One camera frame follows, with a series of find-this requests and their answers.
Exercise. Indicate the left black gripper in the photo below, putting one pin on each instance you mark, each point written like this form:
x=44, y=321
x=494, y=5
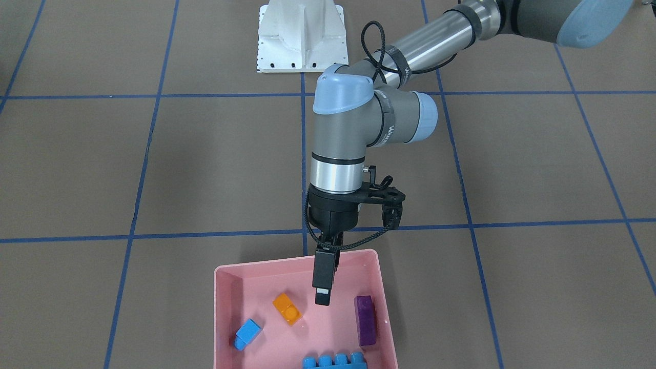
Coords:
x=334, y=213

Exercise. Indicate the purple toy block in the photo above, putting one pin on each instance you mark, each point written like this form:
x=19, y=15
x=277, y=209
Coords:
x=365, y=320

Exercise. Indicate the orange toy block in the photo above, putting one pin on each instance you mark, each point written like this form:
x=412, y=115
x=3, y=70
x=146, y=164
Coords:
x=286, y=308

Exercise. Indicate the small blue toy block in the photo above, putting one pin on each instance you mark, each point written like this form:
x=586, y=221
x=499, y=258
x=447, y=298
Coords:
x=246, y=334

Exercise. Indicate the long blue toy block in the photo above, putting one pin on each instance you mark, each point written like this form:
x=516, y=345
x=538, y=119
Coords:
x=339, y=360

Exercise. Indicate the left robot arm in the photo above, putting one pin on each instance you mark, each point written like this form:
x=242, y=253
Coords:
x=363, y=106

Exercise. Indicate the pink plastic box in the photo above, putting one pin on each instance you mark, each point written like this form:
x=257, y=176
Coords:
x=246, y=291

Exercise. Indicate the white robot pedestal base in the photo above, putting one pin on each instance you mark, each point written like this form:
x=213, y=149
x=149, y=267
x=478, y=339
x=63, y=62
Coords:
x=300, y=37

